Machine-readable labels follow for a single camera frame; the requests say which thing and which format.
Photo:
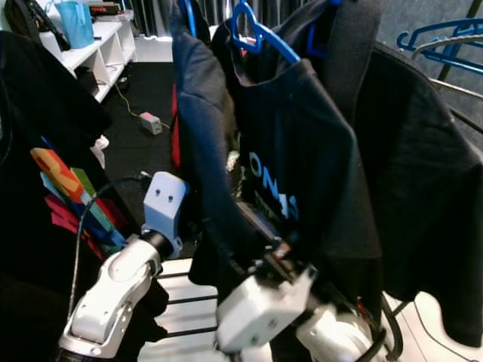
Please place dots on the black box red display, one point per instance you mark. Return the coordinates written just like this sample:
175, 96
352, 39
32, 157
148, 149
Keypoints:
106, 9

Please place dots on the light blue bag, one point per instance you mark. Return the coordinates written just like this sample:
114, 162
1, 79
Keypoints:
75, 26

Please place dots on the grey power adapter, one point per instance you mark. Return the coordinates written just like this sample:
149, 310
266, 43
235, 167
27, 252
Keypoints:
151, 123

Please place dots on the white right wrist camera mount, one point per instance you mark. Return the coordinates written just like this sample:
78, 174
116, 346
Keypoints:
264, 313

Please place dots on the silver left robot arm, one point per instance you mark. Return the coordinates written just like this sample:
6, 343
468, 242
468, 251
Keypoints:
113, 294

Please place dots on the black clothes rack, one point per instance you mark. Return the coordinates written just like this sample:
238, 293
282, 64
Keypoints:
181, 302

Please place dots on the white cube shelf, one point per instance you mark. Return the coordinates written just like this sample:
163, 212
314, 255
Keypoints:
106, 56

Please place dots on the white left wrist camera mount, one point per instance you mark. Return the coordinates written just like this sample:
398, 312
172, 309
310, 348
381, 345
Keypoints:
167, 200

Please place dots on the plain black hanging shirt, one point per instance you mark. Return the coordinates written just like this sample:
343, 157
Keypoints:
430, 188

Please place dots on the dark navy hanging garment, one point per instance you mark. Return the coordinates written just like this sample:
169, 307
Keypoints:
207, 151

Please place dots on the grey black hanging garment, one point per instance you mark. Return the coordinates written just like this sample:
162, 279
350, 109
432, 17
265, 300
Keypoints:
355, 45

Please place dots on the dark grey curtain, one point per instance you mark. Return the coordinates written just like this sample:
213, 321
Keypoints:
151, 19

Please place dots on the black tee colourful print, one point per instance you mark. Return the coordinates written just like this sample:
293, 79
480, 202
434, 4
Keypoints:
38, 264

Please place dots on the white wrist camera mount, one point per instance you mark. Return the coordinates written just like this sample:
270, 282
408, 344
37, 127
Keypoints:
264, 313
167, 200

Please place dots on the black backpack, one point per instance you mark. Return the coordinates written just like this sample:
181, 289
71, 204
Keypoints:
38, 23

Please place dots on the blue plastic hanger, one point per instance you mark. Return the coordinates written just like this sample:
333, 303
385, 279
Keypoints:
445, 34
189, 15
272, 38

